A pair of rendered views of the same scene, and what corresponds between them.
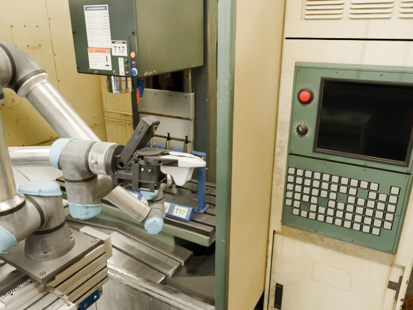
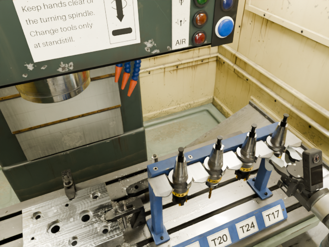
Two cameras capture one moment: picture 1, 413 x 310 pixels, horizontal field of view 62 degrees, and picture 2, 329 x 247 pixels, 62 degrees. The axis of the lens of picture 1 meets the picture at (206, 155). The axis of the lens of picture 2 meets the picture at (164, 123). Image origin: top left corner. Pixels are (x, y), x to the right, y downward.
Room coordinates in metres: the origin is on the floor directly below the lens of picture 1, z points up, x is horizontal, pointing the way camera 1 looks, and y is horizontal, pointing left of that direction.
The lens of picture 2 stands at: (1.54, 0.79, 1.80)
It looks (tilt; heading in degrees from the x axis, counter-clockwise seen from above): 39 degrees down; 308
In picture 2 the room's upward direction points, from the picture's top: 1 degrees counter-clockwise
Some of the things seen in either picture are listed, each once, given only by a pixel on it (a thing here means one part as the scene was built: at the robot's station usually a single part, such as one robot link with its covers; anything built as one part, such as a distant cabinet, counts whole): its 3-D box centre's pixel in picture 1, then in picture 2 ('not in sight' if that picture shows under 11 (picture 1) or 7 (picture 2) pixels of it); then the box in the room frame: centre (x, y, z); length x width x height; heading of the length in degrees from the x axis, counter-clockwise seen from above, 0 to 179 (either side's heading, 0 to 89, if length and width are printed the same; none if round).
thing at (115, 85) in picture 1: (119, 80); (48, 61); (2.07, 0.52, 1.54); 0.16 x 0.16 x 0.12
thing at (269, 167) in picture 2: not in sight; (269, 162); (1.64, 0.14, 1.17); 0.09 x 0.03 x 0.06; 167
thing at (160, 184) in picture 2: not in sight; (161, 185); (1.83, 0.44, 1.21); 0.07 x 0.05 x 0.01; 151
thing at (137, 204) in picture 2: not in sight; (125, 214); (1.98, 0.46, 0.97); 0.13 x 0.03 x 0.15; 61
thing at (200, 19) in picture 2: not in sight; (200, 19); (1.77, 0.40, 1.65); 0.02 x 0.01 x 0.02; 61
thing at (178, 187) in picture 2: not in sight; (180, 179); (1.81, 0.39, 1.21); 0.06 x 0.06 x 0.03
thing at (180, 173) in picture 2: not in sight; (180, 167); (1.81, 0.39, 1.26); 0.04 x 0.04 x 0.07
